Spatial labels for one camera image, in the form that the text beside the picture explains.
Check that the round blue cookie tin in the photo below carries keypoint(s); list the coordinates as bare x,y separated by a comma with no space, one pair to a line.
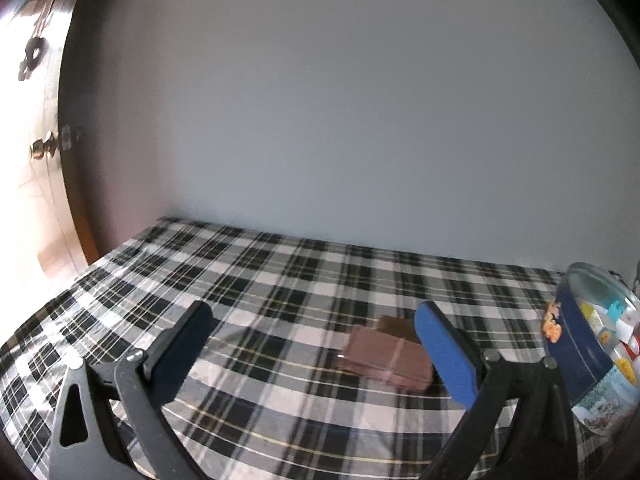
570,345

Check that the teal and white box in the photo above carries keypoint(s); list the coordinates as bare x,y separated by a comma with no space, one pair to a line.
616,309

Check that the brown chocolate bar packet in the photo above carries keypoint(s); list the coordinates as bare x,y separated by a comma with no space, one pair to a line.
380,355

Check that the brass door knob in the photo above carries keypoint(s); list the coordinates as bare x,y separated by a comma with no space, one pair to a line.
44,146

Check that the dark hanging door ornament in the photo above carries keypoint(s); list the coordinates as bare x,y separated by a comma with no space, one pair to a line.
32,57

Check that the wooden door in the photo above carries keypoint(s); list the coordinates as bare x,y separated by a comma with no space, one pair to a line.
30,210

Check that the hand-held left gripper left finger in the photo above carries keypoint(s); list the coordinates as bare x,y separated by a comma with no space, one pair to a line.
175,355

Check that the plaid bed sheet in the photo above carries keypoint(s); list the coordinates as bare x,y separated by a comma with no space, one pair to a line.
280,285

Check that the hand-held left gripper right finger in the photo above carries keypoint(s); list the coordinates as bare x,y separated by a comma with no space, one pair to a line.
445,355

